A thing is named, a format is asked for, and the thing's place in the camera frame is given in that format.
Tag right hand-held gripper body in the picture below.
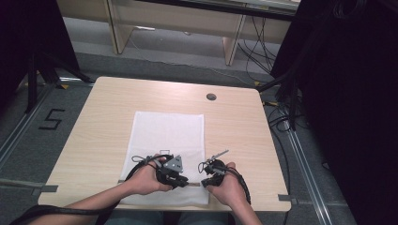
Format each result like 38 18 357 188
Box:
202 149 230 186

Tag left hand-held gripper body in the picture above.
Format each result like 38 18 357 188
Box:
155 154 186 186

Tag white mesh laundry bag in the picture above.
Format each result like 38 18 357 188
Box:
118 111 210 206

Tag person's right hand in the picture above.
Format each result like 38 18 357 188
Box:
207 161 249 210

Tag person's left hand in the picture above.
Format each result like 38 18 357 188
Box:
124 157 174 197

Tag person's legs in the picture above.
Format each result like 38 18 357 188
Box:
103 210 237 225

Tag grey tape strip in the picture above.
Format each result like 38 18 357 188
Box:
31 184 59 197
277 193 299 206

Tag black metal stand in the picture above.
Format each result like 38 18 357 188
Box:
24 52 96 114
256 69 303 132

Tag dark curtain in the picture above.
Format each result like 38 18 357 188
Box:
0 0 81 107
270 0 398 225

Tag right hand-held gripper black cable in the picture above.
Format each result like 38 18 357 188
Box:
197 161 253 205

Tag hand-held gripper black cable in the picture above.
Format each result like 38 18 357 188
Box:
8 154 175 225
197 161 253 205

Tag left hand-held gripper black cable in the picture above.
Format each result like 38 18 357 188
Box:
8 154 175 225

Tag metal floor rail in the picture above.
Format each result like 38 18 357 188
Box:
0 83 54 168
281 121 333 225

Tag bundle of black floor cables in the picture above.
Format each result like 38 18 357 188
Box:
237 15 280 83

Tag wooden desk frame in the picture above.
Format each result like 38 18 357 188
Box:
55 0 302 67

